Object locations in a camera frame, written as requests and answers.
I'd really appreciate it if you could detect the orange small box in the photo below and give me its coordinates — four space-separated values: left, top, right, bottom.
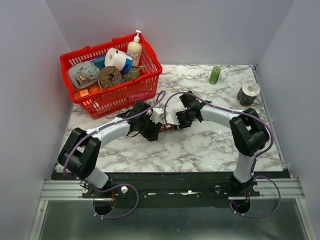
78 88 90 98

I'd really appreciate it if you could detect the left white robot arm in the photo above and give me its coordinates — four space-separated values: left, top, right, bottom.
57 100 162 198

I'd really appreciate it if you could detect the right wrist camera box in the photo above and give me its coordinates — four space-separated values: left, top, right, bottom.
165 112 180 126

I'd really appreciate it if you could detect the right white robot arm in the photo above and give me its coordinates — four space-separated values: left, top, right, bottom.
173 91 270 196

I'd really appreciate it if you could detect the purple cable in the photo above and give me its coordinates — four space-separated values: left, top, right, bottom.
62 90 167 220
163 91 282 218

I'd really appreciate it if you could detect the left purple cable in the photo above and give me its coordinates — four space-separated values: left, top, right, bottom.
62 90 167 220

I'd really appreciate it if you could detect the blue package in basket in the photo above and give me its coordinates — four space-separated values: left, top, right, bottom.
90 54 106 70

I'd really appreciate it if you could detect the brown paper roll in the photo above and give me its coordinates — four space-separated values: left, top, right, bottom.
98 66 123 89

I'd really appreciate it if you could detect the white lotion pump bottle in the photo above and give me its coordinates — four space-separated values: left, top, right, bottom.
127 30 142 67

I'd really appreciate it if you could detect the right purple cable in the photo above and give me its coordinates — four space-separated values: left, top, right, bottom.
163 91 282 218

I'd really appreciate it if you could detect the brown weekly pill organizer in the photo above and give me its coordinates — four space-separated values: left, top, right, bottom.
159 124 177 133

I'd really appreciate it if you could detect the white toilet paper roll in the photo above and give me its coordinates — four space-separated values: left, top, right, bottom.
104 48 133 74

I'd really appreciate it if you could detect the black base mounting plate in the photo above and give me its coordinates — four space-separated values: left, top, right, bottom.
50 171 292 215

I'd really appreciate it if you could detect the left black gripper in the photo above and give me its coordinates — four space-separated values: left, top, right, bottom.
138 113 163 142

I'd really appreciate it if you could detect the orange fruit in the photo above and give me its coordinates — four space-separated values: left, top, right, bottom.
88 83 101 94

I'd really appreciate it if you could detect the white cartoon pouch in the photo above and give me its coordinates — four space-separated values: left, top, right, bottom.
68 61 100 90

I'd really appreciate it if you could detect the green round vegetable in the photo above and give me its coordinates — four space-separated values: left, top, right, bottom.
122 67 140 82

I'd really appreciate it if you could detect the green pill bottle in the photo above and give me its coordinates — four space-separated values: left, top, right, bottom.
209 66 222 85

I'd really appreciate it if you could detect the red plastic shopping basket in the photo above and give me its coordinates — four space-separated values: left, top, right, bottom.
60 32 163 119

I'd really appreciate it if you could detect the camouflage tape roll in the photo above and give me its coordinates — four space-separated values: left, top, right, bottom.
236 81 261 106

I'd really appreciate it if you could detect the aluminium rail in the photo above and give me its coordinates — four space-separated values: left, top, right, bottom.
40 178 305 201

